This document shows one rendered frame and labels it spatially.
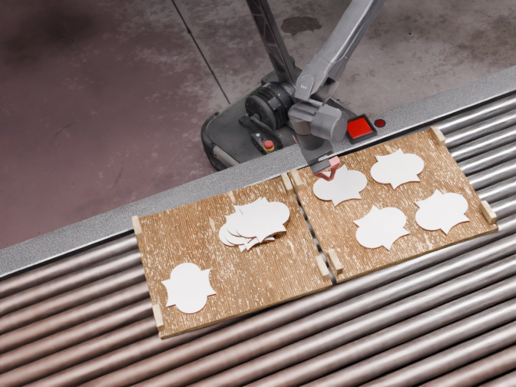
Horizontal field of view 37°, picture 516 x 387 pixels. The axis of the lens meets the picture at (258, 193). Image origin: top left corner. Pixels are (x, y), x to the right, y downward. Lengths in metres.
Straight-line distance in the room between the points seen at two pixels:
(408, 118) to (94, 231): 0.89
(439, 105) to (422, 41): 1.63
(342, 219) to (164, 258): 0.44
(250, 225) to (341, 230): 0.22
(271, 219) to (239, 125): 1.27
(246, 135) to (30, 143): 1.08
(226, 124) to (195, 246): 1.29
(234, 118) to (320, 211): 1.28
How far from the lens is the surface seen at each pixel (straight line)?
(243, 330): 1.74
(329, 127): 1.63
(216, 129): 3.07
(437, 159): 2.00
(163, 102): 3.58
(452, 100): 2.18
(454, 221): 1.87
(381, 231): 1.84
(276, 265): 1.80
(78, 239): 1.98
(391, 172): 1.95
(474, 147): 2.07
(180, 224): 1.91
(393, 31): 3.82
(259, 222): 1.84
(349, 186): 1.92
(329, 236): 1.84
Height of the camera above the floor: 2.44
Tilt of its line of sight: 51 degrees down
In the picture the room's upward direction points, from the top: 9 degrees counter-clockwise
